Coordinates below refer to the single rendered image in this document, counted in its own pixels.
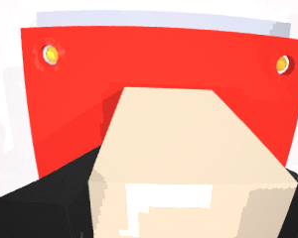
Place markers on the grey base with four posts and gold pins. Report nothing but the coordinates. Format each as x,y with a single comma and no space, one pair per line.
158,19

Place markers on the red plate with cream block handle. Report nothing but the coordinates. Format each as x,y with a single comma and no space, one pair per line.
195,126

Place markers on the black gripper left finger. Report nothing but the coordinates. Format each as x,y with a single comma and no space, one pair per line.
54,206

